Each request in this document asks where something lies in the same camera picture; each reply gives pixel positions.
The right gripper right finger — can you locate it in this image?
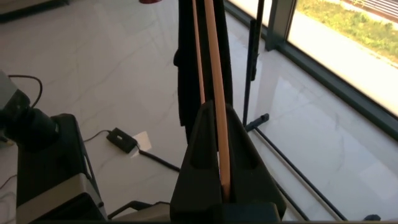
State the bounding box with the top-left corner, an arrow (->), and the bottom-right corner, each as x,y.
225,104 -> 287,219

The black cable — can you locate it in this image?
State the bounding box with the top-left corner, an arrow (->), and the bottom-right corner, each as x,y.
7,74 -> 44,109

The black garment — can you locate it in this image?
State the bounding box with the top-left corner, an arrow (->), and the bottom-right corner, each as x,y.
173,0 -> 234,144

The black clothes rack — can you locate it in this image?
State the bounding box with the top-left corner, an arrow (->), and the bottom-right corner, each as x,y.
242,0 -> 382,222

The pink clothes hanger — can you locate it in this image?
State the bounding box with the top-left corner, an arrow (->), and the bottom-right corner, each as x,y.
191,0 -> 232,200

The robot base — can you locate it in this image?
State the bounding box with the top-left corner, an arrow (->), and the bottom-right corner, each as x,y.
0,70 -> 172,222

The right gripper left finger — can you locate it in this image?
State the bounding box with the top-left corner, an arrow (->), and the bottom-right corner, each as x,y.
170,100 -> 223,220

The black power adapter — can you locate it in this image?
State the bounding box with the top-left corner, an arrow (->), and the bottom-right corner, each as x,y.
83,127 -> 181,173

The window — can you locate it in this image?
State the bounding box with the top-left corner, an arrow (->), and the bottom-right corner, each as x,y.
223,0 -> 398,141

